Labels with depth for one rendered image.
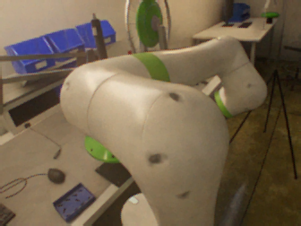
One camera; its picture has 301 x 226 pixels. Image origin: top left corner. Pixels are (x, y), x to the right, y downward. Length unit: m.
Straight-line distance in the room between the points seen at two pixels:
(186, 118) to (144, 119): 0.04
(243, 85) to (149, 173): 0.46
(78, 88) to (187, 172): 0.19
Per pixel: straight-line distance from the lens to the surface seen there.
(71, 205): 0.85
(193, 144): 0.19
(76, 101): 0.30
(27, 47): 1.52
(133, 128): 0.20
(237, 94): 0.62
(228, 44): 0.61
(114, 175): 0.87
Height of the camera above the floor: 1.54
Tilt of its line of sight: 31 degrees down
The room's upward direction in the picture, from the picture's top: 8 degrees counter-clockwise
